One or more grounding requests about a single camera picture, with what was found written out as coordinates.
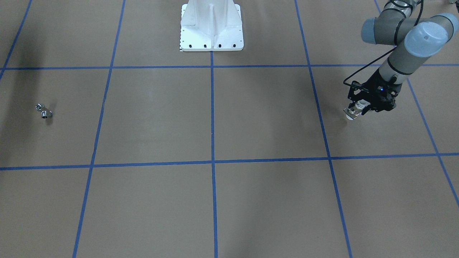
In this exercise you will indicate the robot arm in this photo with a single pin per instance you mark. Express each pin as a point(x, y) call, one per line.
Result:
point(414, 41)

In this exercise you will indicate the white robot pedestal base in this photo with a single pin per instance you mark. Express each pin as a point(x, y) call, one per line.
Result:
point(211, 25)

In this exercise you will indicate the chrome elbow pipe fitting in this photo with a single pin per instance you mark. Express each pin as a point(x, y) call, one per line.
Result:
point(45, 113)

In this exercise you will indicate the white PPR valve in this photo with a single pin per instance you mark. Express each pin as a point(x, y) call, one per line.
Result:
point(355, 109)

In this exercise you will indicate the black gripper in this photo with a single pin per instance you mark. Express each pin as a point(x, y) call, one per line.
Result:
point(375, 81)

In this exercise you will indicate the brown table mat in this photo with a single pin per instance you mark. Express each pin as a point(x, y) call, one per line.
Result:
point(153, 152)

